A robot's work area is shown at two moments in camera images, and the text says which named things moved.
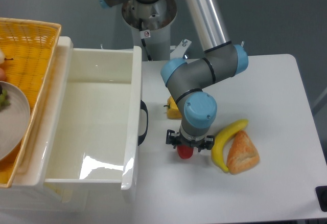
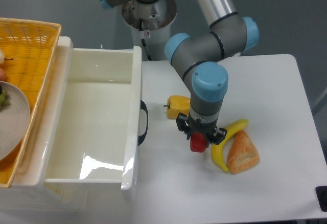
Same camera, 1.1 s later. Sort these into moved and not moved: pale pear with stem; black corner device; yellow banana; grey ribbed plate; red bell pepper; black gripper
Moved: red bell pepper; black gripper
Not moved: yellow banana; black corner device; grey ribbed plate; pale pear with stem
